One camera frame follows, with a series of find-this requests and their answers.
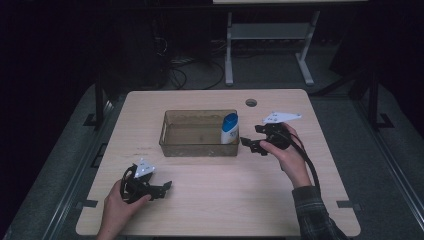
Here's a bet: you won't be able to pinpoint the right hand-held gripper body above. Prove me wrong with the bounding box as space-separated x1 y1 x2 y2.
254 111 303 151

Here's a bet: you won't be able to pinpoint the black tape strip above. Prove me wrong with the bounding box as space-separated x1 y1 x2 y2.
335 199 362 212
76 199 99 209

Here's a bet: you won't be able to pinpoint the white bottle with blue cap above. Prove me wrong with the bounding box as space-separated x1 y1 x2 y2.
220 112 240 145

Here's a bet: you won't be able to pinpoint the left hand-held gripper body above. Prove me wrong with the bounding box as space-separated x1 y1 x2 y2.
118 158 158 204

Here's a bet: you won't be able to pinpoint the black floor cables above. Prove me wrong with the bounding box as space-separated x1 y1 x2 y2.
165 57 226 91

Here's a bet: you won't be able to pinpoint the clear brown plastic container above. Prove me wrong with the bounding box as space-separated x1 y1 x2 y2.
158 109 241 158

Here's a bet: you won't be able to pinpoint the grey metal stand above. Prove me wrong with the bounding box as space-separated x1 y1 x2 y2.
224 10 321 87

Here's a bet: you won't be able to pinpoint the person's left hand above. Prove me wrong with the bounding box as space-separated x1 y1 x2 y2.
96 180 153 240

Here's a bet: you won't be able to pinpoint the person's right hand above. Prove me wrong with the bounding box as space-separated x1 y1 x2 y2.
259 122 313 190

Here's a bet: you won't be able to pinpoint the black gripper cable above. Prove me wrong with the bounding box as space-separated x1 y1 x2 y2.
287 132 322 196

